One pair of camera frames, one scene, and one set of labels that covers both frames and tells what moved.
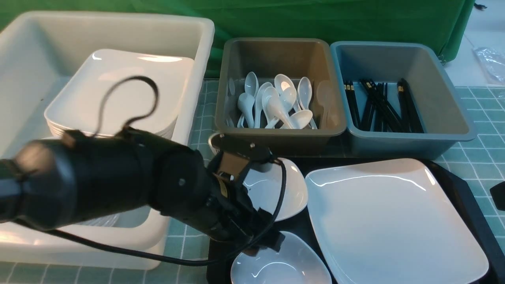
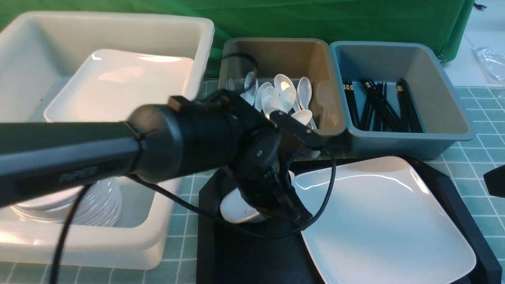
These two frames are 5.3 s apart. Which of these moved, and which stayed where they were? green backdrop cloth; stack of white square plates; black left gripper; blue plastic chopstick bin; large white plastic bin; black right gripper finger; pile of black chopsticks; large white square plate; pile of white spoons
Moved: large white square plate; black left gripper; black right gripper finger
Stayed: large white plastic bin; pile of black chopsticks; stack of white square plates; blue plastic chopstick bin; pile of white spoons; green backdrop cloth
